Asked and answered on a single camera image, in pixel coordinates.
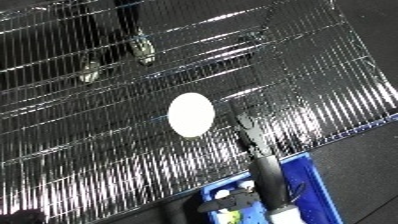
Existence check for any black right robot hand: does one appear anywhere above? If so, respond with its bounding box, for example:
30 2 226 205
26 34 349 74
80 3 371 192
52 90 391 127
197 100 294 214

